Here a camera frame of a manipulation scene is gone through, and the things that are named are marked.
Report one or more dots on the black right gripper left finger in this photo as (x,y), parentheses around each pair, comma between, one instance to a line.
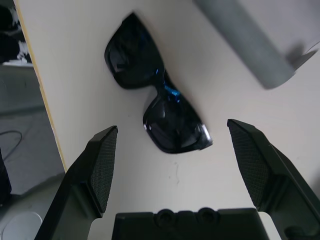
(82,185)

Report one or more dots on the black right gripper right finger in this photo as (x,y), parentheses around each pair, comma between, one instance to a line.
(270,175)

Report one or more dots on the black sunglasses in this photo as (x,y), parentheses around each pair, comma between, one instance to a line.
(132,67)

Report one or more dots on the grey glasses case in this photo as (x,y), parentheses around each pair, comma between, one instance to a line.
(250,45)

